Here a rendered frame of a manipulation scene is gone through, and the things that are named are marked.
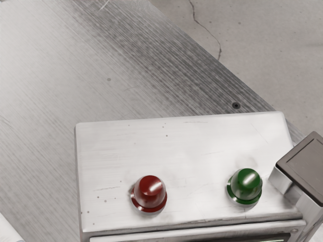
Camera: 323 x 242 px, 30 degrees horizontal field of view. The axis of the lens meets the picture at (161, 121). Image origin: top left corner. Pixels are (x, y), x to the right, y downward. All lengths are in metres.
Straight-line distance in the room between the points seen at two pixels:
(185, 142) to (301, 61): 2.12
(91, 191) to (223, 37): 2.16
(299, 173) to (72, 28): 1.03
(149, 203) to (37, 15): 1.06
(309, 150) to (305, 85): 2.05
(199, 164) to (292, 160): 0.07
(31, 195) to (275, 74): 1.52
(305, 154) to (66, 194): 0.77
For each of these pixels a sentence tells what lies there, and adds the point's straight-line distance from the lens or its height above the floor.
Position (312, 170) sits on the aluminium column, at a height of 1.50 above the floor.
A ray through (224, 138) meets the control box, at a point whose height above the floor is 1.47.
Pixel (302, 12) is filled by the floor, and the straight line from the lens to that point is 2.77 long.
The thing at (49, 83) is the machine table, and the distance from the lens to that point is 1.31.
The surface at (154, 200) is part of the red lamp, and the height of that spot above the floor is 1.49.
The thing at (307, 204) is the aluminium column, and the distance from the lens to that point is 0.44.
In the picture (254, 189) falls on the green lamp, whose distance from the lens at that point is 0.43.
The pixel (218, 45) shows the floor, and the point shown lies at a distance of 2.53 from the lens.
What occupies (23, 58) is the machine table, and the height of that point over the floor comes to 0.83.
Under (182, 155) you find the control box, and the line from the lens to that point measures 0.46.
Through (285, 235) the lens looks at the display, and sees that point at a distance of 0.46.
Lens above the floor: 1.86
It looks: 55 degrees down
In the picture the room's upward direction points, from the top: 9 degrees clockwise
